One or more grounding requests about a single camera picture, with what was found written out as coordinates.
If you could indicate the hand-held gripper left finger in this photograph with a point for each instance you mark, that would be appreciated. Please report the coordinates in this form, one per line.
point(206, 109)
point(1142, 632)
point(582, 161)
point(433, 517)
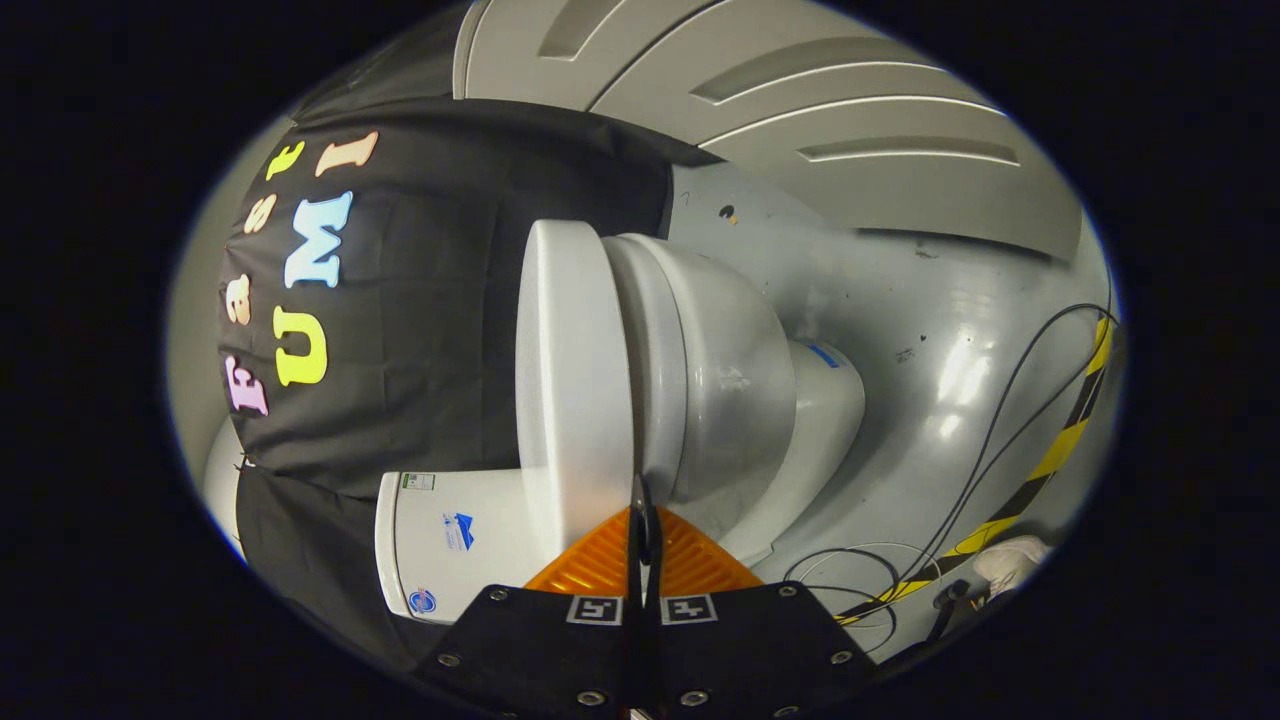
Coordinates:
point(540, 650)

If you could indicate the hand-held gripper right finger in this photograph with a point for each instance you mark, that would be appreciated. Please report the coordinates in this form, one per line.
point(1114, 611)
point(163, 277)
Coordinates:
point(750, 650)

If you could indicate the white toilet lid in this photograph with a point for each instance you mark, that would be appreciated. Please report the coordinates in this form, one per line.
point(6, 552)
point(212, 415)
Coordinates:
point(575, 380)

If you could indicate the white ceramic toilet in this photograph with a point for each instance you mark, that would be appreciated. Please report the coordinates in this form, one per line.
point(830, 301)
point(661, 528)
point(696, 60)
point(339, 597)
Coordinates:
point(740, 380)

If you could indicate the white shoe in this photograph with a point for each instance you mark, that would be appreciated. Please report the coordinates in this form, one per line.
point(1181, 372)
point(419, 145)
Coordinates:
point(1012, 562)

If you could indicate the black backdrop cloth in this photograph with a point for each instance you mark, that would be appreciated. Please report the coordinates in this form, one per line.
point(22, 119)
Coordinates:
point(430, 300)

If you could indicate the white drawer cabinet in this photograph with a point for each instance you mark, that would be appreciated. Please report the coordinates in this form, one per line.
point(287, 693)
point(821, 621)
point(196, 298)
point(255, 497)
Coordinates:
point(800, 110)

